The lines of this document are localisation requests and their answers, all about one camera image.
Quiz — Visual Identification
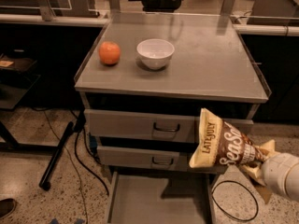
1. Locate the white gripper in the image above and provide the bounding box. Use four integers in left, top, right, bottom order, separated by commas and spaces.
239, 140, 291, 204

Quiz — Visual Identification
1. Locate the brown chip bag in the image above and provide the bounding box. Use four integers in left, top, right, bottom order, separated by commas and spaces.
189, 108, 266, 168

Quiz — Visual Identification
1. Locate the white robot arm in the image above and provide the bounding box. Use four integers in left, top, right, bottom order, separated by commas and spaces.
240, 140, 299, 202

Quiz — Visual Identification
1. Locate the middle grey drawer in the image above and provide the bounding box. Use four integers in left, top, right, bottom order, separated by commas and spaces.
96, 145, 228, 175

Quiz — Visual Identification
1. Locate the grey drawer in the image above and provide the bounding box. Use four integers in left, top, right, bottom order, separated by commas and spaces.
83, 108, 255, 145
105, 170, 216, 224
96, 145, 228, 175

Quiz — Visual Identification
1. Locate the top grey drawer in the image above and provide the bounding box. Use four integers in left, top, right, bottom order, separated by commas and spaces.
83, 108, 255, 145

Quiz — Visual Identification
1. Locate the bottom grey drawer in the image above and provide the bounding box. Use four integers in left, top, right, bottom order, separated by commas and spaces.
105, 170, 216, 224

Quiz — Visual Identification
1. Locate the grey drawer cabinet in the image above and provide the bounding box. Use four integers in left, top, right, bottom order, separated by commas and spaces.
73, 10, 272, 179

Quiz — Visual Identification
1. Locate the white bowl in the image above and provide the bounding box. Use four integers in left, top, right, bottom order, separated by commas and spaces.
136, 38, 175, 70

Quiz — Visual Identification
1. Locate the orange fruit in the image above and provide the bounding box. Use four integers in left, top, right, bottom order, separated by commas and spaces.
99, 41, 121, 65

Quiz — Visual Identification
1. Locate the black stand leg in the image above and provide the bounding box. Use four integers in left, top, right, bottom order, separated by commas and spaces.
39, 122, 74, 191

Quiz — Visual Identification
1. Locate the dark shoe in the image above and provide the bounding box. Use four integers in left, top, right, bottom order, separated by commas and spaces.
0, 198, 17, 218

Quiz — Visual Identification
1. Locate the black side table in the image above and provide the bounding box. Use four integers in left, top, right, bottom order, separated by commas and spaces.
0, 49, 42, 151

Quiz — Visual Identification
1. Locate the black cable loop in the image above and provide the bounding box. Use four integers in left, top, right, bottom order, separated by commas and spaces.
211, 179, 260, 223

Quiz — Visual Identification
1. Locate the black floor cable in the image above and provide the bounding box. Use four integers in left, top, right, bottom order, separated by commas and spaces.
69, 109, 111, 197

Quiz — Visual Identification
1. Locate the white counter rail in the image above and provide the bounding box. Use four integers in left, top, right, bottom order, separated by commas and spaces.
0, 14, 109, 27

